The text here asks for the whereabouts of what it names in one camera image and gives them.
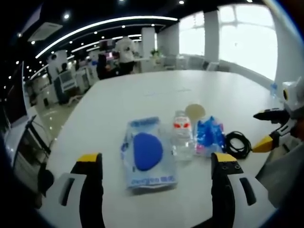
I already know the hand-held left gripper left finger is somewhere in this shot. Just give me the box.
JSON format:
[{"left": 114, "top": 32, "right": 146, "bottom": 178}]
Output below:
[{"left": 39, "top": 152, "right": 105, "bottom": 228}]

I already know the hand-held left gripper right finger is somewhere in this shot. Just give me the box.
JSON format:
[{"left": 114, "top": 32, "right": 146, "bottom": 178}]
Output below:
[{"left": 210, "top": 152, "right": 277, "bottom": 228}]

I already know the black cable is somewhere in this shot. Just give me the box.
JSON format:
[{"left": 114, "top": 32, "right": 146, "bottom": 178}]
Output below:
[{"left": 224, "top": 131, "right": 252, "bottom": 159}]

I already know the blue pink snack packet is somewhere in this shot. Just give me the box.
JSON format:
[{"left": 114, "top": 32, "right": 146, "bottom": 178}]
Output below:
[{"left": 192, "top": 115, "right": 226, "bottom": 158}]

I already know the clear plastic water bottle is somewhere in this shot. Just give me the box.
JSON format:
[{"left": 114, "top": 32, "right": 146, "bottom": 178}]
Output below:
[{"left": 170, "top": 110, "right": 194, "bottom": 162}]

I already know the round beige lid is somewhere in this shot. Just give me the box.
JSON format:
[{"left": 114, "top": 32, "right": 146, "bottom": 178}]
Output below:
[{"left": 185, "top": 103, "right": 206, "bottom": 121}]

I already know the clear bag with blue sponge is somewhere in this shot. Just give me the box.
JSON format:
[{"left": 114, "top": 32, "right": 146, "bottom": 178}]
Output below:
[{"left": 119, "top": 116, "right": 179, "bottom": 190}]

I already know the black chair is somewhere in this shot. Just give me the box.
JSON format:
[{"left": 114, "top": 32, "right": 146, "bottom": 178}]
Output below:
[{"left": 37, "top": 162, "right": 55, "bottom": 198}]

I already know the person's grey sleeve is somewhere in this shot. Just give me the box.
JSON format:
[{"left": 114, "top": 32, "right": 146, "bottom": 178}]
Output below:
[{"left": 255, "top": 141, "right": 304, "bottom": 209}]

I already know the white machine cabinet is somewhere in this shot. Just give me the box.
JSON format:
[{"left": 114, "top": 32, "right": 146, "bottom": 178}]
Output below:
[{"left": 58, "top": 71, "right": 76, "bottom": 90}]

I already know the white table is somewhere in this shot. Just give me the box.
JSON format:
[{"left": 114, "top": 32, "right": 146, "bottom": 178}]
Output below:
[{"left": 39, "top": 69, "right": 285, "bottom": 228}]

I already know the ceiling air vent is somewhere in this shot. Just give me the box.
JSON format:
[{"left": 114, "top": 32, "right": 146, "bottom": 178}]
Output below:
[{"left": 28, "top": 21, "right": 64, "bottom": 43}]

